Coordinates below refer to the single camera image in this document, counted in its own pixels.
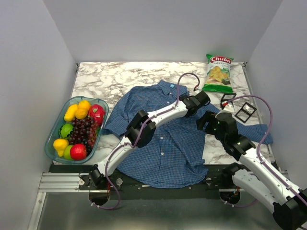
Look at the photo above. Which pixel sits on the yellow mango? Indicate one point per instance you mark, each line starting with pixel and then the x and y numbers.
pixel 70 113

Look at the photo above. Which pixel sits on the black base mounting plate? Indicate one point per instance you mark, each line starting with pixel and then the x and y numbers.
pixel 126 188

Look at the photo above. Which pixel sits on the black box with blue brooch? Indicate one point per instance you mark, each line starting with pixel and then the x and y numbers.
pixel 225 98

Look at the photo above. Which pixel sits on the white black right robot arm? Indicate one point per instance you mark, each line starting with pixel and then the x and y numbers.
pixel 285 200

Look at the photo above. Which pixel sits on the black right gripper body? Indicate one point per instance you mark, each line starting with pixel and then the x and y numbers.
pixel 212 127

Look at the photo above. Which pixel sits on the aluminium frame rail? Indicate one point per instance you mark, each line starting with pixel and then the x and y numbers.
pixel 59 183

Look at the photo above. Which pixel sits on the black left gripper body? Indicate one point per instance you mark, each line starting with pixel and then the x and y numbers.
pixel 194 102

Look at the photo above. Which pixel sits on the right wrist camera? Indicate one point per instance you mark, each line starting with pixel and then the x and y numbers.
pixel 227 107

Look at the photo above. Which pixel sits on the orange fruit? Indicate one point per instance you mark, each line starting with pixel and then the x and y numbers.
pixel 84 104
pixel 81 113

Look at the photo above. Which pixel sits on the blue checked shirt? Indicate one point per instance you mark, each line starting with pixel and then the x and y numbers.
pixel 173 158

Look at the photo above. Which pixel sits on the yellow pear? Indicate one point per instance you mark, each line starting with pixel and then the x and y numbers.
pixel 60 145

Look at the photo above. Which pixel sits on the teal plastic fruit basket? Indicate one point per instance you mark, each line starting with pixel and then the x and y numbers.
pixel 54 134

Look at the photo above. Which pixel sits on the black box with gold brooch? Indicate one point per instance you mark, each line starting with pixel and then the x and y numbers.
pixel 245 112

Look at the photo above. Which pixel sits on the green apple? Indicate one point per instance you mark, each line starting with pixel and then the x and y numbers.
pixel 66 153

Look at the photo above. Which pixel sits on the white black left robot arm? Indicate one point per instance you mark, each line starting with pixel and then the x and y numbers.
pixel 141 130

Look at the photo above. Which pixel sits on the dark purple grapes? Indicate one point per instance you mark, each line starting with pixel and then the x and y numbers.
pixel 85 131

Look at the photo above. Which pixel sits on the green cassava chips bag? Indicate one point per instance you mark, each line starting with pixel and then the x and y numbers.
pixel 218 74

